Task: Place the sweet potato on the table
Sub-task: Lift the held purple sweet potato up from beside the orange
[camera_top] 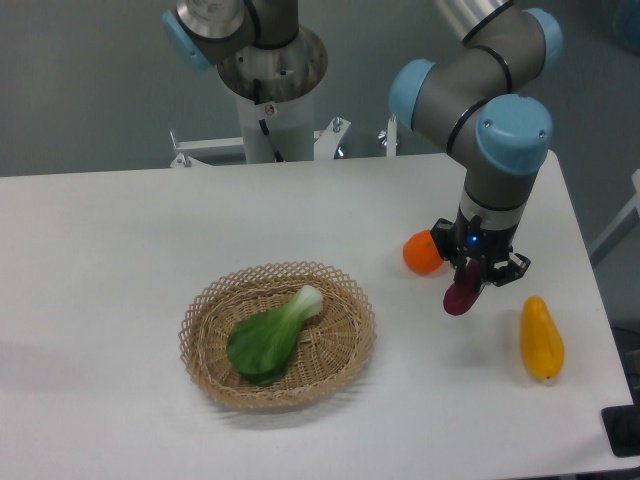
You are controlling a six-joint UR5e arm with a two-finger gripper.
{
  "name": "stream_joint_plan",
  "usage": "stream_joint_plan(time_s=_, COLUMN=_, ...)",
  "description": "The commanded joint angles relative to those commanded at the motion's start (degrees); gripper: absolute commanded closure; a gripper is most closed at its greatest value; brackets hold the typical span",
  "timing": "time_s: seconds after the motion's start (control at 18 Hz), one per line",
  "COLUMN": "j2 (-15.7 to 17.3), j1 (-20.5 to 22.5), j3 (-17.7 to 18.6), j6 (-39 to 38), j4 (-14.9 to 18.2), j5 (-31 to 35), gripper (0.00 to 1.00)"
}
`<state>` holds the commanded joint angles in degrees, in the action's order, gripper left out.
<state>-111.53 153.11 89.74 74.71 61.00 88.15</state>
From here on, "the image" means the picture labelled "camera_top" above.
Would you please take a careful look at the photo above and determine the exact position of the yellow pepper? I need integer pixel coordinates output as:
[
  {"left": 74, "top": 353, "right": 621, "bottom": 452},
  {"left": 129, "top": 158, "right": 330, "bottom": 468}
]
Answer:
[{"left": 520, "top": 296, "right": 565, "bottom": 380}]

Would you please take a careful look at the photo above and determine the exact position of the white frame at right edge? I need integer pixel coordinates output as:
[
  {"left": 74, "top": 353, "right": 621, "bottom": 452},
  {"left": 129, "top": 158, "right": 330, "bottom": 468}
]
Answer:
[{"left": 588, "top": 170, "right": 639, "bottom": 267}]

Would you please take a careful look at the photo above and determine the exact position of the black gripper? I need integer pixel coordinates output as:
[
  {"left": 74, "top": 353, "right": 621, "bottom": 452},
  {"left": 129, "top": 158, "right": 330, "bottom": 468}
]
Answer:
[{"left": 431, "top": 202, "right": 531, "bottom": 300}]

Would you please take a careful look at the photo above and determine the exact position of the black device at table edge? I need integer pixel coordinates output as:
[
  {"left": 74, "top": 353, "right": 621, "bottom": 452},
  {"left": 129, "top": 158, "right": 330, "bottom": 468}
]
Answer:
[{"left": 601, "top": 405, "right": 639, "bottom": 458}]

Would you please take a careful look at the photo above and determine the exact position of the woven wicker basket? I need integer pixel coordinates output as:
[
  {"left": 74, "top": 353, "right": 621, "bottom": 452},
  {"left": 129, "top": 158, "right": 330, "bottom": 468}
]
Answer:
[{"left": 179, "top": 261, "right": 376, "bottom": 409}]

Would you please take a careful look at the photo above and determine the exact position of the purple sweet potato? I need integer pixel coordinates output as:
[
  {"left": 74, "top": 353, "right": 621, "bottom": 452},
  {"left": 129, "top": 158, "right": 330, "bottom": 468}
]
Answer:
[{"left": 443, "top": 260, "right": 477, "bottom": 316}]

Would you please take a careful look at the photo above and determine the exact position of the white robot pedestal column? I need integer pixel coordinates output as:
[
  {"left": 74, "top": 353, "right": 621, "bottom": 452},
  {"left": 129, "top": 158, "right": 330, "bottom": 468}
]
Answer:
[{"left": 235, "top": 94, "right": 315, "bottom": 164}]

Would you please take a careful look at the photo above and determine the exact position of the white metal base frame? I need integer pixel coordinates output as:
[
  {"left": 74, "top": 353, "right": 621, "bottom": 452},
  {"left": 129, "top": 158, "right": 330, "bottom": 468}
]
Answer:
[{"left": 168, "top": 115, "right": 401, "bottom": 168}]

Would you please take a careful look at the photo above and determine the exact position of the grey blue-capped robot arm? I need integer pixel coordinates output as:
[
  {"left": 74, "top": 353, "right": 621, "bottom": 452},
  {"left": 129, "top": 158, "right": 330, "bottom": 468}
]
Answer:
[{"left": 162, "top": 1, "right": 563, "bottom": 315}]

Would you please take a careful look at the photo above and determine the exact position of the green bok choy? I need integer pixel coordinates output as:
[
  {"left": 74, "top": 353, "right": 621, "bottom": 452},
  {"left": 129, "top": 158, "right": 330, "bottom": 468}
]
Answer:
[{"left": 226, "top": 285, "right": 324, "bottom": 386}]

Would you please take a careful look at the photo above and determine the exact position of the orange tangerine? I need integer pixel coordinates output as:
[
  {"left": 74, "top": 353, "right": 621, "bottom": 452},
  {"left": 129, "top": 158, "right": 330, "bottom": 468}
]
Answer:
[{"left": 402, "top": 230, "right": 443, "bottom": 275}]

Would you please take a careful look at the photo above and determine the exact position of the black cable on pedestal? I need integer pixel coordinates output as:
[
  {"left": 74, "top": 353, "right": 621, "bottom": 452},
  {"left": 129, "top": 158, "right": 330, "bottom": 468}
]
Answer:
[{"left": 251, "top": 78, "right": 287, "bottom": 164}]

